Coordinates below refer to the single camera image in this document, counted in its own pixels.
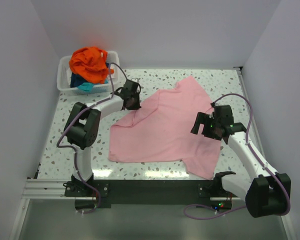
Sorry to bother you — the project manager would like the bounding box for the dark blue t shirt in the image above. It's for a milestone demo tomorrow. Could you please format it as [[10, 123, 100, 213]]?
[[70, 73, 87, 88]]

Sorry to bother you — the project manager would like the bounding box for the teal t shirt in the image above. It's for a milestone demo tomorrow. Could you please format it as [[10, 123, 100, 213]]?
[[77, 82, 94, 94]]

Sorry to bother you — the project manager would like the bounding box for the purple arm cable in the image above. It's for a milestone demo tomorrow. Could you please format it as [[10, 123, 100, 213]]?
[[56, 62, 128, 193], [184, 92, 291, 221]]

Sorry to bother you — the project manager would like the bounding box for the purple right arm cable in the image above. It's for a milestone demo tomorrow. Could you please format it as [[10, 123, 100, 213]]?
[[184, 92, 291, 221]]

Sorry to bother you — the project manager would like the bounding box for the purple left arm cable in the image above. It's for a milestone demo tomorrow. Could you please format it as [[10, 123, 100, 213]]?
[[56, 62, 128, 193]]

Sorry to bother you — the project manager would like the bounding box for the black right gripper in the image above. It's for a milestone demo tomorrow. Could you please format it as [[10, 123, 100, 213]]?
[[190, 112, 221, 141]]

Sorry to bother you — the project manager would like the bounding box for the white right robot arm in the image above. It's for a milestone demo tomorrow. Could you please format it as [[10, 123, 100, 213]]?
[[191, 104, 291, 218]]

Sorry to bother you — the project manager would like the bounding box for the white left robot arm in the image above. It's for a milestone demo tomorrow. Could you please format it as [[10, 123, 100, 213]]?
[[57, 79, 141, 196]]

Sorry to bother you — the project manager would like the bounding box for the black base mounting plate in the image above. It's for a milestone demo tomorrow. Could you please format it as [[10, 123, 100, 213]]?
[[63, 178, 233, 212]]

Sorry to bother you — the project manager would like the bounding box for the orange t shirt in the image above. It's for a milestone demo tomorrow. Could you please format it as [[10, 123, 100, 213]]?
[[68, 46, 115, 84]]

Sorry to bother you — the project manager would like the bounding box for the white garment in basket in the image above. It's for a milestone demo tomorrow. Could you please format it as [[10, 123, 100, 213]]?
[[104, 62, 115, 84]]

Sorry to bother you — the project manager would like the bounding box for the white plastic laundry basket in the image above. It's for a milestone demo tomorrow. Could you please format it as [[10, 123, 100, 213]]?
[[56, 50, 123, 96]]

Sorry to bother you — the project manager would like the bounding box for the pink t shirt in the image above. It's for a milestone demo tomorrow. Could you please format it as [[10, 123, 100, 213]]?
[[108, 76, 221, 180]]

